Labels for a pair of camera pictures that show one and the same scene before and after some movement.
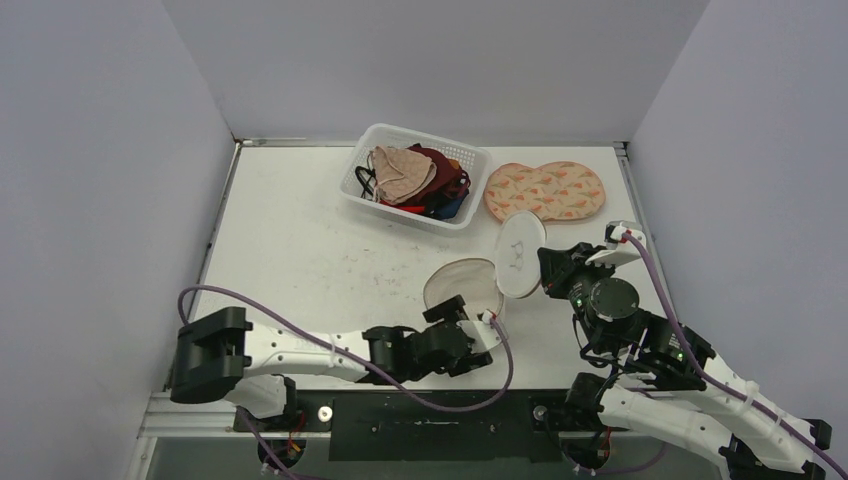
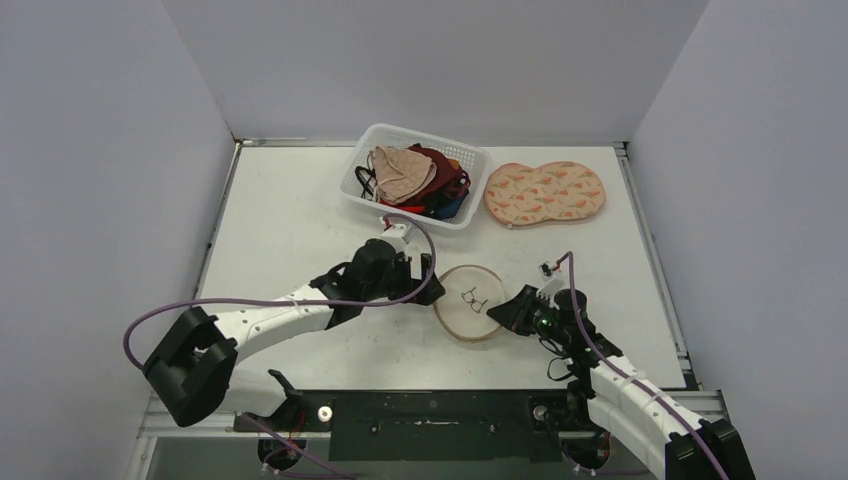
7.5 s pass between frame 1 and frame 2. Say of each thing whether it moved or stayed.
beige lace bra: stayed
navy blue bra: stayed
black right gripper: moved
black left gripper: moved
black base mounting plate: stayed
